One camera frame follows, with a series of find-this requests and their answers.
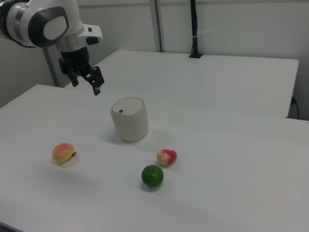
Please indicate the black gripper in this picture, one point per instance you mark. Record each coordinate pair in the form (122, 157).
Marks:
(74, 60)

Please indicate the beige round garbage bin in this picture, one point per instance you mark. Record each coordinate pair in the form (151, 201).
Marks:
(130, 123)

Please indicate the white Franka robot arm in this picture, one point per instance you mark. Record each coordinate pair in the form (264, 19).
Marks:
(55, 26)

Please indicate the orange yellow peach toy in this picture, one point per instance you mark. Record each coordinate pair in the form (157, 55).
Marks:
(62, 152)

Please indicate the white side table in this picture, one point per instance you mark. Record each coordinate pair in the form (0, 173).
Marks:
(193, 79)

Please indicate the red bitten apple toy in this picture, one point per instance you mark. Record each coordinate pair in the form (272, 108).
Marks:
(167, 157)

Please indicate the green lime toy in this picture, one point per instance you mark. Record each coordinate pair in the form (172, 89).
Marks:
(152, 176)

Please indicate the black pole with clamp base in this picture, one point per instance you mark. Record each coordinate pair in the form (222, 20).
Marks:
(195, 29)

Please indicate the grey metal partition post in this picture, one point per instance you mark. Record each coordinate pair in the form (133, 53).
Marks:
(51, 67)
(158, 24)

